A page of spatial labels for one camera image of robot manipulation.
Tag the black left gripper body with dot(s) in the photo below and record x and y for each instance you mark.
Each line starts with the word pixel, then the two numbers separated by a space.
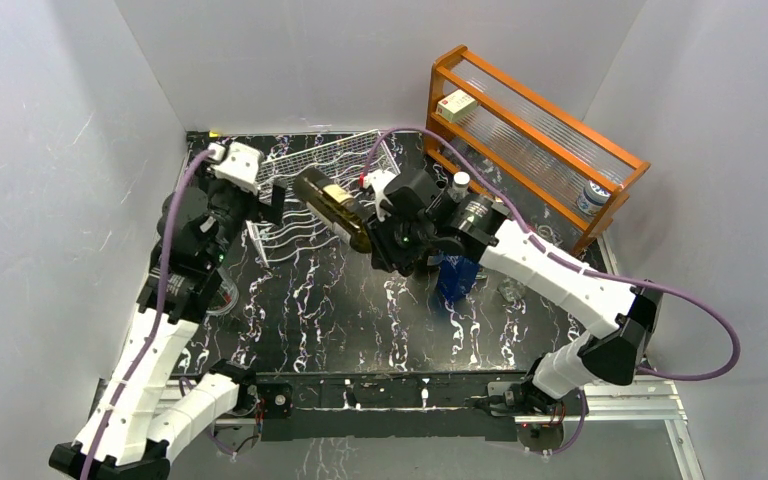
pixel 234 206

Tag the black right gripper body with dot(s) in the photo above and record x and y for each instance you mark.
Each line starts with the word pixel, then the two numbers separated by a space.
pixel 398 243

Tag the dark green wine bottle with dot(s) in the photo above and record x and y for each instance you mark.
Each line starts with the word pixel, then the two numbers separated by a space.
pixel 339 210

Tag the blue labelled clear bottle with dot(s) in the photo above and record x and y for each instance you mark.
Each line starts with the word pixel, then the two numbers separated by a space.
pixel 456 277

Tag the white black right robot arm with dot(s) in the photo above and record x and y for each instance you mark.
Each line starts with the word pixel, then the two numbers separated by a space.
pixel 618 319

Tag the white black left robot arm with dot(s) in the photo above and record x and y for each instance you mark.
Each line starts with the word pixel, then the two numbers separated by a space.
pixel 125 437

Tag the clear glass bottle silver cap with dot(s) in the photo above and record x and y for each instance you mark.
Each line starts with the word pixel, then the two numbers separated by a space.
pixel 459 186

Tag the clear round bottle white cap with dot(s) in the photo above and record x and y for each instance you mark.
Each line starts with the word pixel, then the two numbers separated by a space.
pixel 226 296

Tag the orange wooden shelf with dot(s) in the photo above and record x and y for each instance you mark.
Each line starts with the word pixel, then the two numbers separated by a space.
pixel 542 154

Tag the white red small box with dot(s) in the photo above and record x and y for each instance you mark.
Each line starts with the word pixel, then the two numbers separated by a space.
pixel 456 106

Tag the blue white ceramic jar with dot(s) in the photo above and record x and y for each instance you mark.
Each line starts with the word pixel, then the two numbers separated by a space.
pixel 592 199

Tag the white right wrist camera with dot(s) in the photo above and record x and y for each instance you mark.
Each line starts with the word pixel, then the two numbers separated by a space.
pixel 376 182

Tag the white wire wine rack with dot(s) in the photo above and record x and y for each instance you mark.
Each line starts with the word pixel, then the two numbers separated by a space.
pixel 343 160

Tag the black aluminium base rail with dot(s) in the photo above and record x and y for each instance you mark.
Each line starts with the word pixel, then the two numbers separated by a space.
pixel 416 405

